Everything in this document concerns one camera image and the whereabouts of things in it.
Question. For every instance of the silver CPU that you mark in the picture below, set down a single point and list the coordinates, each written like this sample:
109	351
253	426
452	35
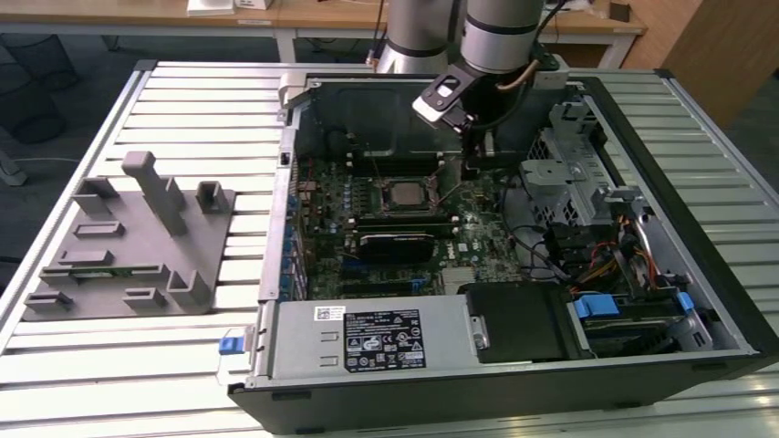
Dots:
405	194

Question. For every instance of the thin metal locking lever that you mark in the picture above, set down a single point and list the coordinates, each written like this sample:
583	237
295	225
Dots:
372	159

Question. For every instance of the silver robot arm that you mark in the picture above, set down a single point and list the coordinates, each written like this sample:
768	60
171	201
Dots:
499	41

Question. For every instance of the CPU socket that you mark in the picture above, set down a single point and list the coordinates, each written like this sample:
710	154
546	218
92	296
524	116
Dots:
383	196

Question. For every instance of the metal disk bay cage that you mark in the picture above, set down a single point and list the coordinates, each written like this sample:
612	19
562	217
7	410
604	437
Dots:
535	175

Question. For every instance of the black RAM slot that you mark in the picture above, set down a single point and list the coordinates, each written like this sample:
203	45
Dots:
401	156
401	219
401	161
401	228
401	233
401	223
401	166

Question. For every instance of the green motherboard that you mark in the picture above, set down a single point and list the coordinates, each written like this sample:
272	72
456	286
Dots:
487	237

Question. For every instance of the black graphics card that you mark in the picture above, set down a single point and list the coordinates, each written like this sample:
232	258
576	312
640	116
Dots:
395	248

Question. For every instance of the silver chipset heatsink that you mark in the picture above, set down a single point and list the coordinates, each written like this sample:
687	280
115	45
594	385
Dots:
458	277

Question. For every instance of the black expansion slot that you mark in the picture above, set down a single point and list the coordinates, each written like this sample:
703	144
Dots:
377	288

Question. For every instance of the grey case latch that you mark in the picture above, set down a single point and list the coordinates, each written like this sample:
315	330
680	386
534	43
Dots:
292	89

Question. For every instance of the black plastic shroud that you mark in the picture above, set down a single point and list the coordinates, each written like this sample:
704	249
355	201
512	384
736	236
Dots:
523	319

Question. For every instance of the blue disk carrier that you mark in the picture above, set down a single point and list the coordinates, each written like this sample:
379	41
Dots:
595	306

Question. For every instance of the blue plastic clip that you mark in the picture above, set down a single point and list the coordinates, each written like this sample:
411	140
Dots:
684	303

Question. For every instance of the wooden cabinet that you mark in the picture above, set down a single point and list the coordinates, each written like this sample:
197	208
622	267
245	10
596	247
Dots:
730	45

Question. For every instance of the silver power supply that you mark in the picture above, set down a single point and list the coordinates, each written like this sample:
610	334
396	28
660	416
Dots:
292	342

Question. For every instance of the black PC case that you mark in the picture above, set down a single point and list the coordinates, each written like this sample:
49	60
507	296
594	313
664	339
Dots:
425	401

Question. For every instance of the white box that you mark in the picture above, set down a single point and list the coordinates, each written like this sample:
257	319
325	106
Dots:
209	8

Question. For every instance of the blue power supply latch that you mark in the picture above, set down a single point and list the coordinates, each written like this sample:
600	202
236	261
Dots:
229	344

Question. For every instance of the grey parts rack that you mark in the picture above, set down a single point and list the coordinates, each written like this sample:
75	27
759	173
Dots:
152	274

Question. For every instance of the wooden desk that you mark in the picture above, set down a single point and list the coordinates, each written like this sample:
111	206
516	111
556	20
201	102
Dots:
152	20

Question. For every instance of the green RAM stick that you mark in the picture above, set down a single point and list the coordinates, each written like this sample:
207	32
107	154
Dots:
121	272

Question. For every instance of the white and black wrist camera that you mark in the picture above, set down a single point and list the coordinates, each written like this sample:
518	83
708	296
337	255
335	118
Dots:
440	98

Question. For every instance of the grey camera box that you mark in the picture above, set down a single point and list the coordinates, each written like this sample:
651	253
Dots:
551	75

